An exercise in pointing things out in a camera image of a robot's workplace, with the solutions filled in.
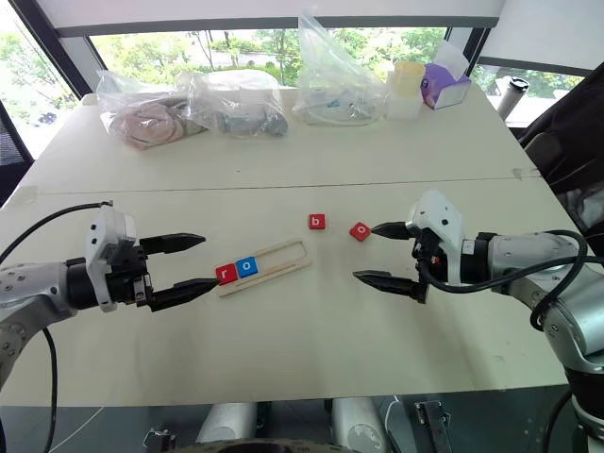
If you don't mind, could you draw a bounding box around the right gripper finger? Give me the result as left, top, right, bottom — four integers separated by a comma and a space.
351, 269, 418, 298
370, 220, 420, 240

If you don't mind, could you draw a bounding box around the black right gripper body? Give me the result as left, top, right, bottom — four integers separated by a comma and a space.
410, 226, 444, 306

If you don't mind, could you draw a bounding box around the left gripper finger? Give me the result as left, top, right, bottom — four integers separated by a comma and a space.
145, 277, 221, 313
139, 231, 208, 256

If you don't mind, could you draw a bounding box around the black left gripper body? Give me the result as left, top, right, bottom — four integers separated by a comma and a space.
105, 240, 156, 310

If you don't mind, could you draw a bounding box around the red letter tile o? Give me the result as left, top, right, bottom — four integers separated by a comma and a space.
348, 221, 375, 243

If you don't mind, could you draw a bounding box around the wooden letter tile holder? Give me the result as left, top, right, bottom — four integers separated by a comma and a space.
216, 239, 314, 299

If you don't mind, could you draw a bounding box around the red letter tile r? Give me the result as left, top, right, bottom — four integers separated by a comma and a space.
214, 264, 238, 287

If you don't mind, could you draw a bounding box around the blue letter tile o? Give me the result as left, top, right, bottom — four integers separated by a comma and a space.
235, 256, 260, 280

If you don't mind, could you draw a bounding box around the silver robot left leg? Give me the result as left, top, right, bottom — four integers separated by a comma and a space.
194, 401, 259, 445

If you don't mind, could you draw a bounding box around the silver robot leg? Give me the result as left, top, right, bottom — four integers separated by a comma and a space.
194, 401, 259, 445
328, 397, 394, 453

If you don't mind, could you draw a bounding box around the silver robot right leg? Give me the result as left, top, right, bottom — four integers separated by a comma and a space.
328, 397, 394, 453

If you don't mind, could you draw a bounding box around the clear plastic container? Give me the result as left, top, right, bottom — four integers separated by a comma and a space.
383, 70, 425, 122

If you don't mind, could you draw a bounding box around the plastic bag with pink items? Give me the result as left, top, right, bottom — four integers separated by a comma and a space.
94, 68, 211, 153

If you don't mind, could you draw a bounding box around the purple and white tissue box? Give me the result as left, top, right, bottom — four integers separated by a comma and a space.
421, 39, 474, 112

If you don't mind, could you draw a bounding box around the pale yellow plastic cup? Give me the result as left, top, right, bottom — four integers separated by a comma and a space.
393, 59, 428, 99

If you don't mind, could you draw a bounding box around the plastic bag with grey items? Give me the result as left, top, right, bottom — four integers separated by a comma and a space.
187, 69, 290, 140

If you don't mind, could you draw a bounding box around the tall clear plastic bag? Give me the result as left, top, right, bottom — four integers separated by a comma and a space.
291, 12, 394, 128

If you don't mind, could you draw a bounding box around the black mesh office chair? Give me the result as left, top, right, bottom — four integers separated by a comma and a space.
0, 100, 35, 210

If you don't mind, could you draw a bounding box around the white bottle with black lid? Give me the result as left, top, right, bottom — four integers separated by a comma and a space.
498, 75, 532, 123

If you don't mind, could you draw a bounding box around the person in dark clothing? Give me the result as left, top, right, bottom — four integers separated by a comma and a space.
512, 59, 604, 246

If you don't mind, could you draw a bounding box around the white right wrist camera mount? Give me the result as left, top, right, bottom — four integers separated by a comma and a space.
405, 189, 467, 287

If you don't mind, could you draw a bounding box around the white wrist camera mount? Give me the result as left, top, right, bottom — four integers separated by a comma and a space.
84, 207, 139, 313
405, 189, 467, 287

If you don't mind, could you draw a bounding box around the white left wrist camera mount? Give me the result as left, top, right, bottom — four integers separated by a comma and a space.
84, 207, 139, 313

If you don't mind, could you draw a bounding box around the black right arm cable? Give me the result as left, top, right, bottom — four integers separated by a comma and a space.
418, 228, 604, 331

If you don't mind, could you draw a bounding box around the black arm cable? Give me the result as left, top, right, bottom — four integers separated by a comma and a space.
0, 200, 115, 453
418, 228, 604, 331

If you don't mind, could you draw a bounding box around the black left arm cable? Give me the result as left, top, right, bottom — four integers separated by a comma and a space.
0, 200, 115, 453

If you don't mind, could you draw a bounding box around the black metal bracket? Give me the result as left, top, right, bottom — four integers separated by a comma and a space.
413, 399, 453, 453
143, 426, 179, 453

